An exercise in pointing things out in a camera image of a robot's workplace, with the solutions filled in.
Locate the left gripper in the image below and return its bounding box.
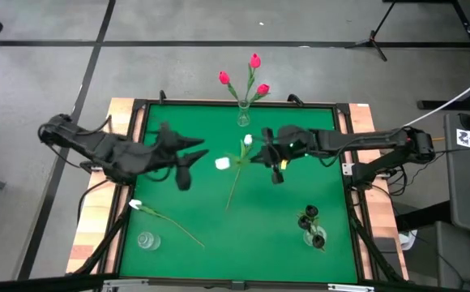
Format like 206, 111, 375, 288
152, 122, 211, 191

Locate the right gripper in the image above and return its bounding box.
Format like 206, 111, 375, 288
251, 125, 319, 186

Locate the white artificial tulip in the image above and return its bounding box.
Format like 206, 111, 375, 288
128, 198, 206, 248
225, 133, 254, 212
214, 152, 254, 171

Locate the red artificial tulip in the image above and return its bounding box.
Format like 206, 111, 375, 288
242, 52, 263, 105
246, 83, 271, 105
217, 71, 242, 105

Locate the black artificial tulip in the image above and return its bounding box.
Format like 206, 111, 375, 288
304, 204, 319, 228
310, 230, 327, 252
297, 210, 313, 236

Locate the clear glass vase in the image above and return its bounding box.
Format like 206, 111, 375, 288
237, 99, 252, 127
302, 225, 328, 248
136, 230, 162, 251

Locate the green table mat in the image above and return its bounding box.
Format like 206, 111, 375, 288
119, 103, 360, 284

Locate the black tripod stand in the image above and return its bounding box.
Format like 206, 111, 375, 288
344, 0, 398, 62

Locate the small white container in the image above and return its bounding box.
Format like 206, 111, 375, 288
398, 228, 418, 251

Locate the dark gray box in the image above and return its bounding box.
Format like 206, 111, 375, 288
395, 200, 470, 291

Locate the dark gray desk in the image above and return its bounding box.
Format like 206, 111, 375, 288
443, 112, 470, 237

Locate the thin black cable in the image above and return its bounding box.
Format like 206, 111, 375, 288
76, 178, 113, 226

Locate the black table frame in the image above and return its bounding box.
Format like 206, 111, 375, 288
66, 96, 408, 291

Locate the black cable bundle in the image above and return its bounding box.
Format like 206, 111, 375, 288
376, 148, 463, 198

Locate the silver corner bracket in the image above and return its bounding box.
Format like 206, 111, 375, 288
102, 278, 150, 292
327, 283, 376, 292

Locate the white cable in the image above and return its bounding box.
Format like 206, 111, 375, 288
404, 69, 470, 127

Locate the black desk frame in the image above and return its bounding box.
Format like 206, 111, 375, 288
417, 0, 470, 111

